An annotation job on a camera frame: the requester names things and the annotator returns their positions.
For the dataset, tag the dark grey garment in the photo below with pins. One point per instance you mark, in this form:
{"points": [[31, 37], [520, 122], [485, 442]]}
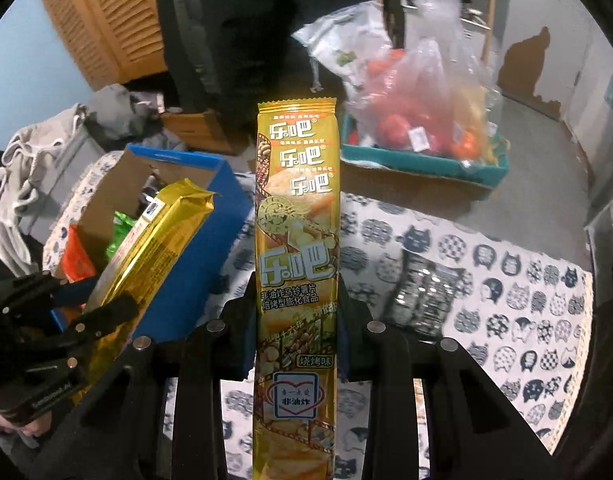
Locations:
{"points": [[116, 105]]}

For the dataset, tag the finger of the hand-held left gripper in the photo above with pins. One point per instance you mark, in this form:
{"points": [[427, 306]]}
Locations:
{"points": [[106, 315], [71, 292]]}

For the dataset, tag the blue rimmed cardboard box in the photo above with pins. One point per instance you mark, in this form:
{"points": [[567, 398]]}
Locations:
{"points": [[206, 240]]}

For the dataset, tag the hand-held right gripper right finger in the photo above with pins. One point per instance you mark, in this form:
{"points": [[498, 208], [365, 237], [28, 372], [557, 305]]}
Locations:
{"points": [[351, 342]]}

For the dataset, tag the black hanging coat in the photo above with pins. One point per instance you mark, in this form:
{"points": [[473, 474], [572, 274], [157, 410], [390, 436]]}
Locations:
{"points": [[266, 35]]}

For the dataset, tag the small brown cardboard box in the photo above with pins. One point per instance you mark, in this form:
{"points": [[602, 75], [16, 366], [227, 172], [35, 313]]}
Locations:
{"points": [[201, 131]]}

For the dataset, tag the green snack packet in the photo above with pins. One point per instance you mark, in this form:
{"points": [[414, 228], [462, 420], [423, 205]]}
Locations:
{"points": [[120, 235]]}

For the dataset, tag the shiny dark snack packet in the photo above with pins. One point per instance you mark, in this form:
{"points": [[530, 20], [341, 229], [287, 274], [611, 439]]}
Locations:
{"points": [[426, 290]]}

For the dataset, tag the grey hanging jacket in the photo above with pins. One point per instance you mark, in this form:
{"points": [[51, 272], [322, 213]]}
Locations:
{"points": [[196, 45]]}

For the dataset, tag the wooden louvred door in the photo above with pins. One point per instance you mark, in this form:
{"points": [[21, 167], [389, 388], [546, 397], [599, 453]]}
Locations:
{"points": [[101, 20]]}

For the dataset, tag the wooden rack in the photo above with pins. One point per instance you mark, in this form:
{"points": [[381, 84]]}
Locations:
{"points": [[491, 10]]}

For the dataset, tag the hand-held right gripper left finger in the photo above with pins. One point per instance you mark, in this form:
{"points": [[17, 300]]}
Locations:
{"points": [[236, 332]]}

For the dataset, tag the cat print cloth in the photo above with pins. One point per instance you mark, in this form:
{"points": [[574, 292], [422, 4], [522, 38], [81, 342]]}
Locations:
{"points": [[511, 285]]}

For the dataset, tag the teal rimmed cardboard box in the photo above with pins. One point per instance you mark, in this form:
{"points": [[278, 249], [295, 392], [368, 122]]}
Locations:
{"points": [[411, 176]]}

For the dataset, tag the clear bag of tomatoes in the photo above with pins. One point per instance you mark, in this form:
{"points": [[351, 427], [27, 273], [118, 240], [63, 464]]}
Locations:
{"points": [[386, 110]]}

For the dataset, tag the long yellow chips packet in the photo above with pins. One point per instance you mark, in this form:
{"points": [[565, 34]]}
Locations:
{"points": [[296, 260]]}

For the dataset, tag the orange red snack packet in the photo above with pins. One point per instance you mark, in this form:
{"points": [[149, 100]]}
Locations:
{"points": [[76, 260]]}

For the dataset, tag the light grey hoodie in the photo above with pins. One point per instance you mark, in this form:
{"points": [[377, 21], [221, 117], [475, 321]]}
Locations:
{"points": [[31, 160]]}

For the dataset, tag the shiny gold snack packet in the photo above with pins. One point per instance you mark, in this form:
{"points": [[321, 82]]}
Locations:
{"points": [[156, 255]]}

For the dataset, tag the person's left hand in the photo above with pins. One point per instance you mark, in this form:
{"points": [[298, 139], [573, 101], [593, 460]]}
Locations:
{"points": [[16, 425]]}

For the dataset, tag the white plastic bag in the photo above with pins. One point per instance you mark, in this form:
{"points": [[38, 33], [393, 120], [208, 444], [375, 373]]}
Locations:
{"points": [[346, 35]]}

